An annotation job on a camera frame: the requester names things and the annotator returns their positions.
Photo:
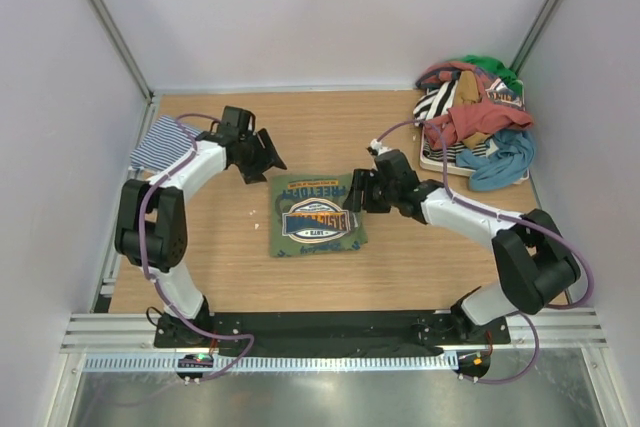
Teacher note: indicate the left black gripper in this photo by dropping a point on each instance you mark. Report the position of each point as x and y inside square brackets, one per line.
[268, 158]

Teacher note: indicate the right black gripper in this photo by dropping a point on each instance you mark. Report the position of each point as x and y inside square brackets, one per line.
[353, 203]

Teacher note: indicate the olive green tank top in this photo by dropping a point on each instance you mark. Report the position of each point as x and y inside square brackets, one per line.
[307, 216]

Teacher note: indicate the blue white striped tank top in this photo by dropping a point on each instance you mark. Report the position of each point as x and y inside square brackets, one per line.
[163, 144]

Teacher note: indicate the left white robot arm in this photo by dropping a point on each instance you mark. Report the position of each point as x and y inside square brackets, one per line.
[151, 227]

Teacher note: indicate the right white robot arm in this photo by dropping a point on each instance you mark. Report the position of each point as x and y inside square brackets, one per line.
[534, 265]

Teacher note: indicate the white plastic tray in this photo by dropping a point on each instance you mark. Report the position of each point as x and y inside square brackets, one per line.
[434, 160]

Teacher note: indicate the black white striped garment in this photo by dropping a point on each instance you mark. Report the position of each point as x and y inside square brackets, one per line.
[437, 102]

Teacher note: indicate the teal blue garment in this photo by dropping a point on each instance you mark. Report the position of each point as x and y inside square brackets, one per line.
[508, 163]

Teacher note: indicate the red patterned garment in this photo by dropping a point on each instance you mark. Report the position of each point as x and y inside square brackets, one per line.
[498, 107]

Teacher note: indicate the bright green garment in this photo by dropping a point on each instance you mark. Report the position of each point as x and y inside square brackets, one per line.
[492, 65]

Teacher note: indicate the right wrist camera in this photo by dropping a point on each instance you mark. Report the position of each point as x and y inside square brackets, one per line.
[376, 148]

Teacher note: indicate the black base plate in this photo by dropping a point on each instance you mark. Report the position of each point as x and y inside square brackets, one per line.
[373, 334]

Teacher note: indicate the left aluminium frame post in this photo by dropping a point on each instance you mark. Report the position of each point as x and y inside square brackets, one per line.
[118, 42]

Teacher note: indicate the aluminium frame post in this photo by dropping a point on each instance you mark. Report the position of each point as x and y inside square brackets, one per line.
[118, 42]
[540, 23]

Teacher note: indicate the slotted cable duct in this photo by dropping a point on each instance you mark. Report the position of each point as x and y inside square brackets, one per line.
[183, 363]

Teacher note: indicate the right aluminium frame post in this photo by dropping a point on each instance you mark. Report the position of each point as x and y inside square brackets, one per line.
[540, 23]

